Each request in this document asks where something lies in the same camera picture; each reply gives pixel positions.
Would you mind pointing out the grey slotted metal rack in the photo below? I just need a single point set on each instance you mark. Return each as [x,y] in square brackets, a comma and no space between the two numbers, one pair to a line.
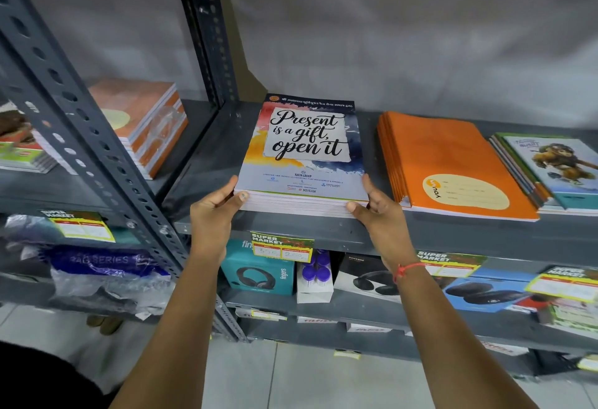
[84,110]

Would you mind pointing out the stack of orange patterned notebooks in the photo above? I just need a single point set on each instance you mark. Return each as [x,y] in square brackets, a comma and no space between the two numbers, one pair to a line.
[140,119]

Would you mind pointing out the yellow green shelf price label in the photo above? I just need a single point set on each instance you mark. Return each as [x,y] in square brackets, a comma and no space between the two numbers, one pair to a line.
[79,225]
[565,283]
[281,246]
[451,264]

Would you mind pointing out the grey metal shelving rack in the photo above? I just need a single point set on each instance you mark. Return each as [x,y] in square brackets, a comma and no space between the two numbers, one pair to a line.
[467,236]

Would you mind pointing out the stack of plain orange notebooks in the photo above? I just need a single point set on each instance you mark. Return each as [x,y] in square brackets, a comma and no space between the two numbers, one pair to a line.
[448,161]

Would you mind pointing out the small yellow shelf label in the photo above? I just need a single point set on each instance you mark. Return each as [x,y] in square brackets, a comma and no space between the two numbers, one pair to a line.
[588,363]
[347,354]
[268,315]

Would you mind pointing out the stack of brown green notebooks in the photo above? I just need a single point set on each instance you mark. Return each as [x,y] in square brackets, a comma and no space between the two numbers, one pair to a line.
[18,147]

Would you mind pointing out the person's right forearm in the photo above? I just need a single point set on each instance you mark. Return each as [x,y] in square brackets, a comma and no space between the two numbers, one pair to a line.
[448,338]

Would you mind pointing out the white box with purple caps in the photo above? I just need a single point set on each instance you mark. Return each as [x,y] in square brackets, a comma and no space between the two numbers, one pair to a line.
[314,280]

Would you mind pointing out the person's right thumb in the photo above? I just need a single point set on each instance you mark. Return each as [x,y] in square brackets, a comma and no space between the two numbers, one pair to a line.
[359,210]

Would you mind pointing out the teal headphone box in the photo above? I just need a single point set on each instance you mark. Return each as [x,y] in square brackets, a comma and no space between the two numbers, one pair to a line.
[254,273]

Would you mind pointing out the person's left thumb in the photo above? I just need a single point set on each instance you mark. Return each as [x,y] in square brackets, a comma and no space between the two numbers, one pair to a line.
[236,200]

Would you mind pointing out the person's right hand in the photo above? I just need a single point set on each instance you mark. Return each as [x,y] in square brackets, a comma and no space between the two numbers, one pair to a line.
[387,229]

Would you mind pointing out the stack of monkey print notebooks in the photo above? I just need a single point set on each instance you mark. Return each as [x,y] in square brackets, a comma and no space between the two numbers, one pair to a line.
[556,170]

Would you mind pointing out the person's left hand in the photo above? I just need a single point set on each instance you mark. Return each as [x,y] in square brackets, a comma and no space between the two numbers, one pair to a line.
[210,224]

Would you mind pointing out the brown shoes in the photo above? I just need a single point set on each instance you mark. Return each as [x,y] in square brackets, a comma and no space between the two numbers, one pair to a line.
[105,324]

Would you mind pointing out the clear plastic wrapped pack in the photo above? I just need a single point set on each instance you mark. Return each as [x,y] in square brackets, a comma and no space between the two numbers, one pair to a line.
[23,231]

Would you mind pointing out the blue headphone box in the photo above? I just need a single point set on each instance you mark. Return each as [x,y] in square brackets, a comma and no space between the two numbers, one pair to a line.
[486,293]

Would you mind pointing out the red thread wrist band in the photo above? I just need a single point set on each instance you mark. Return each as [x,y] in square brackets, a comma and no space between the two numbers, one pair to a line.
[405,269]

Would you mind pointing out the stack of watercolour cover notebooks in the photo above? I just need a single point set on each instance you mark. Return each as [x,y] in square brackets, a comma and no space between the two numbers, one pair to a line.
[303,152]

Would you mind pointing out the blue packs in clear plastic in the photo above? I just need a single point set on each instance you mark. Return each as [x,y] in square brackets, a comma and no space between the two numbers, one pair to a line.
[102,273]

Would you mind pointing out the red green product box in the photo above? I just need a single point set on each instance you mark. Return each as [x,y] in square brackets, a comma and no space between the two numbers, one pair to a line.
[570,317]

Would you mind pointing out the person's black clothing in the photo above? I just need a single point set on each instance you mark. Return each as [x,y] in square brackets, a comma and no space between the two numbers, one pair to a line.
[42,380]

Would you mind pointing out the person's left forearm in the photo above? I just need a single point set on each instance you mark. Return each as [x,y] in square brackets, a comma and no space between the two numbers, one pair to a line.
[177,329]

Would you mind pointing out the flat white box red print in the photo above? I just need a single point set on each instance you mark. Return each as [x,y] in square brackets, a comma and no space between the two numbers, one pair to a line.
[369,328]
[316,320]
[502,348]

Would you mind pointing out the black white headphone box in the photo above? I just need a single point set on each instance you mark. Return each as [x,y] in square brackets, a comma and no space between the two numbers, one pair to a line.
[364,280]

